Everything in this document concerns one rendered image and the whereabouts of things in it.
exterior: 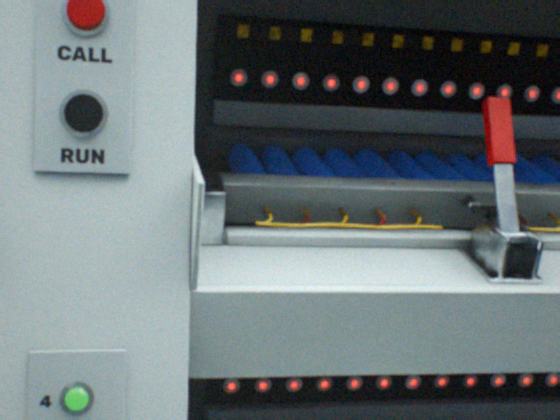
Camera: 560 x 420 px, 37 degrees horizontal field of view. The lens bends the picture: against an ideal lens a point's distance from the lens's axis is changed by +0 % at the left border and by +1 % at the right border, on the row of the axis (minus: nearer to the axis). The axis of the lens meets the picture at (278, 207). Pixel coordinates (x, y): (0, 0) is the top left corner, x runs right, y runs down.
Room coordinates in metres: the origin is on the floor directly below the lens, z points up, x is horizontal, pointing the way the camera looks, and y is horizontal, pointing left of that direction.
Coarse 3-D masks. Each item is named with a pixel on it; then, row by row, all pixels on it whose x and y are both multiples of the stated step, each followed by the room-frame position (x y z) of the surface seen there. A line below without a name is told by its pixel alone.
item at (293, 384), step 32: (224, 384) 0.54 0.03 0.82; (256, 384) 0.54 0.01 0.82; (288, 384) 0.55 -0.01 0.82; (320, 384) 0.55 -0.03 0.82; (352, 384) 0.55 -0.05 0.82; (384, 384) 0.56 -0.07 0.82; (416, 384) 0.57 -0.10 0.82; (448, 384) 0.57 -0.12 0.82; (480, 384) 0.58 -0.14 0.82; (512, 384) 0.58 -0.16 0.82; (544, 384) 0.59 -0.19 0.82; (224, 416) 0.54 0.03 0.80; (256, 416) 0.54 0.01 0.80; (288, 416) 0.55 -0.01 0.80; (320, 416) 0.55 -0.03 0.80; (352, 416) 0.56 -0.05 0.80; (384, 416) 0.56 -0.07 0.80; (416, 416) 0.57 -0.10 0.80; (448, 416) 0.57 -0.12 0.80; (480, 416) 0.58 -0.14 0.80; (512, 416) 0.59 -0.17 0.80; (544, 416) 0.59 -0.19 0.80
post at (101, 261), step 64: (0, 0) 0.35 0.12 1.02; (192, 0) 0.37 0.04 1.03; (0, 64) 0.35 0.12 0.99; (192, 64) 0.37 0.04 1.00; (0, 128) 0.35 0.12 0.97; (192, 128) 0.37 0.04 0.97; (0, 192) 0.35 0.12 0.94; (64, 192) 0.36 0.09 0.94; (128, 192) 0.36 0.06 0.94; (192, 192) 0.37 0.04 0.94; (0, 256) 0.35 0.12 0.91; (64, 256) 0.36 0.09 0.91; (128, 256) 0.36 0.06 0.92; (0, 320) 0.35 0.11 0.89; (64, 320) 0.36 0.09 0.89; (128, 320) 0.36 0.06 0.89; (0, 384) 0.35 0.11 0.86; (128, 384) 0.36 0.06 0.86
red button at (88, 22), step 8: (72, 0) 0.35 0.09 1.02; (80, 0) 0.35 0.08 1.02; (88, 0) 0.35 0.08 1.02; (96, 0) 0.35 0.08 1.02; (72, 8) 0.35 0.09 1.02; (80, 8) 0.35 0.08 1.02; (88, 8) 0.35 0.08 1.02; (96, 8) 0.35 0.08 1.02; (104, 8) 0.36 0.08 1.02; (72, 16) 0.35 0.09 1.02; (80, 16) 0.35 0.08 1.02; (88, 16) 0.35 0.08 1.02; (96, 16) 0.35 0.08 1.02; (104, 16) 0.36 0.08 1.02; (72, 24) 0.35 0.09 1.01; (80, 24) 0.35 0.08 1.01; (88, 24) 0.35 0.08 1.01; (96, 24) 0.35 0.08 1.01
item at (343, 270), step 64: (256, 64) 0.54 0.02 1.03; (320, 64) 0.55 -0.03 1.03; (384, 64) 0.56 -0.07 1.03; (448, 64) 0.56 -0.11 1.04; (512, 64) 0.57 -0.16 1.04; (256, 128) 0.55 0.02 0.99; (320, 128) 0.56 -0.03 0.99; (384, 128) 0.57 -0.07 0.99; (448, 128) 0.57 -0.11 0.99; (512, 128) 0.58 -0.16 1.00; (256, 192) 0.44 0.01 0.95; (320, 192) 0.45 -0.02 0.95; (384, 192) 0.45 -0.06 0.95; (448, 192) 0.46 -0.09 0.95; (512, 192) 0.42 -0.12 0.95; (192, 256) 0.36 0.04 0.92; (256, 256) 0.41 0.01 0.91; (320, 256) 0.42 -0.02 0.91; (384, 256) 0.43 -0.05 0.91; (448, 256) 0.43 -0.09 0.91; (512, 256) 0.43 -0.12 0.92; (192, 320) 0.37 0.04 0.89; (256, 320) 0.38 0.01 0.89; (320, 320) 0.39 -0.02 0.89; (384, 320) 0.39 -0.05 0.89; (448, 320) 0.40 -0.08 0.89; (512, 320) 0.41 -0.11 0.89
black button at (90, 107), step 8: (80, 96) 0.35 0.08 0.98; (88, 96) 0.35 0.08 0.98; (72, 104) 0.35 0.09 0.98; (80, 104) 0.35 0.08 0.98; (88, 104) 0.35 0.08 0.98; (96, 104) 0.35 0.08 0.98; (64, 112) 0.35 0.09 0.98; (72, 112) 0.35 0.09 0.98; (80, 112) 0.35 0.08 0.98; (88, 112) 0.35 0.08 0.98; (96, 112) 0.35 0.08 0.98; (72, 120) 0.35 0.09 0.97; (80, 120) 0.35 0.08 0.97; (88, 120) 0.35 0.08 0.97; (96, 120) 0.35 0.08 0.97; (72, 128) 0.35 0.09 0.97; (80, 128) 0.35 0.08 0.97; (88, 128) 0.35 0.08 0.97; (96, 128) 0.36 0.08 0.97
